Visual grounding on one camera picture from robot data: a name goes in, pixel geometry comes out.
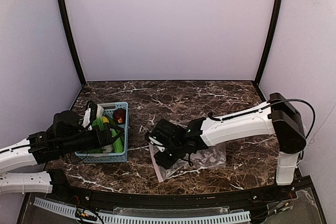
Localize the clear zip top bag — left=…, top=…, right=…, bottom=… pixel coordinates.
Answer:
left=149, top=143, right=227, bottom=183

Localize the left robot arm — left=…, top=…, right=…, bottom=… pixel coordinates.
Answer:
left=1, top=110, right=125, bottom=195

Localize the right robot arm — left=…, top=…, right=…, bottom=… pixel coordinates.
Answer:
left=145, top=92, right=310, bottom=186

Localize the green cucumber toy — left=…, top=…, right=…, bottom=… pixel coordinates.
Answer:
left=108, top=118, right=124, bottom=153

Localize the dark red apple toy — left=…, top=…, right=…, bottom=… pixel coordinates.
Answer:
left=112, top=108, right=126, bottom=124

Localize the green leafy vegetable toy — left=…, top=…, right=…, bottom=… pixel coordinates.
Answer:
left=87, top=117, right=104, bottom=154

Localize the yellow corn toy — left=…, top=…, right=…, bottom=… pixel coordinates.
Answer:
left=102, top=116, right=110, bottom=123

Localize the blue plastic basket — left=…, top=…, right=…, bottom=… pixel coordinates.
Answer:
left=75, top=102, right=129, bottom=163

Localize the white radish toy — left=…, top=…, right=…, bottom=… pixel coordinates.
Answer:
left=96, top=105, right=104, bottom=119

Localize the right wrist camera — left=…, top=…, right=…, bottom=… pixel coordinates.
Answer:
left=145, top=119, right=185, bottom=152

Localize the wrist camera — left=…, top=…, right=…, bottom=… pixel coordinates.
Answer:
left=82, top=101, right=98, bottom=131
left=145, top=119, right=185, bottom=152

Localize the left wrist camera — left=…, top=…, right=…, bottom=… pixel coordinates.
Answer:
left=82, top=101, right=98, bottom=131

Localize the white slotted cable duct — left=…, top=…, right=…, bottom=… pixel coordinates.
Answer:
left=34, top=197, right=251, bottom=223

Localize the black front rail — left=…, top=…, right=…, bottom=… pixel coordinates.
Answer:
left=47, top=169, right=312, bottom=211

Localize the left black frame post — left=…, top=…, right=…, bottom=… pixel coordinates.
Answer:
left=57, top=0, right=87, bottom=87

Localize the black frame post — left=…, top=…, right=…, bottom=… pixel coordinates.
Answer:
left=254, top=0, right=282, bottom=87
left=57, top=0, right=87, bottom=87

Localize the right black frame post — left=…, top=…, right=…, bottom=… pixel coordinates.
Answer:
left=254, top=0, right=282, bottom=87

